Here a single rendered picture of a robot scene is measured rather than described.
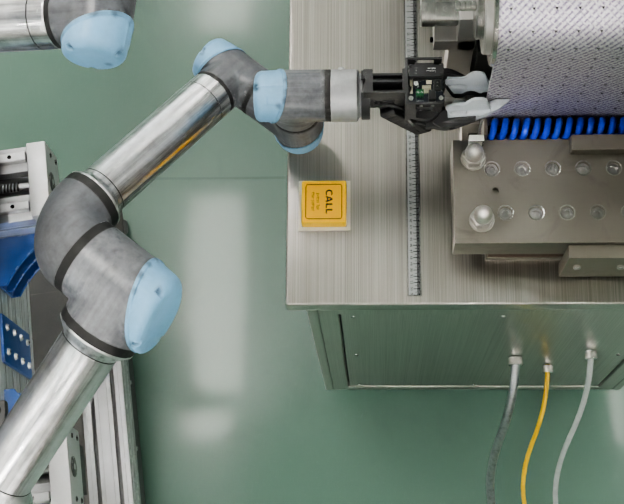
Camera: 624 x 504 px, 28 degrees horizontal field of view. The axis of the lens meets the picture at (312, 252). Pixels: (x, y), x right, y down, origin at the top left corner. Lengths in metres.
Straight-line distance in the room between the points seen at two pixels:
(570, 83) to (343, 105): 0.32
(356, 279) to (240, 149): 1.09
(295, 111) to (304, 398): 1.15
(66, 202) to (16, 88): 1.44
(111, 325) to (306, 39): 0.65
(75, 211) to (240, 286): 1.21
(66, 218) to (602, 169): 0.78
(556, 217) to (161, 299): 0.59
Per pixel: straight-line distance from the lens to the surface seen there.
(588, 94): 1.84
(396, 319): 2.06
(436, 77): 1.78
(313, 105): 1.79
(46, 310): 2.74
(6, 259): 2.28
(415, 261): 1.96
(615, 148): 1.89
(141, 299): 1.66
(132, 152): 1.80
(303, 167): 2.01
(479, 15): 1.69
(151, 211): 2.97
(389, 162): 2.00
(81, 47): 1.42
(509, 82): 1.79
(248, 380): 2.84
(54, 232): 1.71
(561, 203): 1.86
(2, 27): 1.49
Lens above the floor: 2.79
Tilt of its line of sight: 74 degrees down
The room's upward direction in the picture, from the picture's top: 11 degrees counter-clockwise
